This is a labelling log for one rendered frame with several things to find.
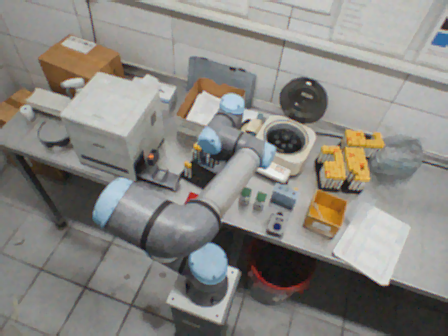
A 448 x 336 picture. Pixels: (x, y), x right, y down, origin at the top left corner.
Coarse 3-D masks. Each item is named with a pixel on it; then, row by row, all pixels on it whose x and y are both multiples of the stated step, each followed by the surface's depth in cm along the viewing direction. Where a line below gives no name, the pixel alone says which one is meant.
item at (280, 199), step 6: (276, 186) 143; (282, 186) 143; (276, 192) 142; (282, 192) 141; (288, 192) 142; (294, 192) 142; (270, 198) 147; (276, 198) 145; (282, 198) 144; (288, 198) 142; (294, 198) 140; (270, 204) 148; (276, 204) 148; (282, 204) 147; (288, 204) 145; (294, 204) 143; (282, 210) 147; (288, 210) 147
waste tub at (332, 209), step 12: (324, 192) 143; (312, 204) 139; (324, 204) 149; (336, 204) 146; (312, 216) 136; (324, 216) 147; (336, 216) 147; (312, 228) 142; (324, 228) 139; (336, 228) 136
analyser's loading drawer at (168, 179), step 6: (138, 162) 152; (138, 168) 150; (144, 168) 150; (150, 168) 151; (156, 168) 148; (138, 174) 148; (144, 174) 149; (150, 174) 149; (156, 174) 149; (162, 174) 149; (168, 174) 150; (174, 174) 150; (180, 174) 148; (156, 180) 147; (162, 180) 146; (168, 180) 148; (174, 180) 148; (180, 180) 151; (168, 186) 146; (174, 186) 145
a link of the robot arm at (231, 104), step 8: (224, 96) 107; (232, 96) 107; (240, 96) 108; (224, 104) 105; (232, 104) 105; (240, 104) 106; (224, 112) 106; (232, 112) 105; (240, 112) 107; (240, 120) 110; (240, 128) 114
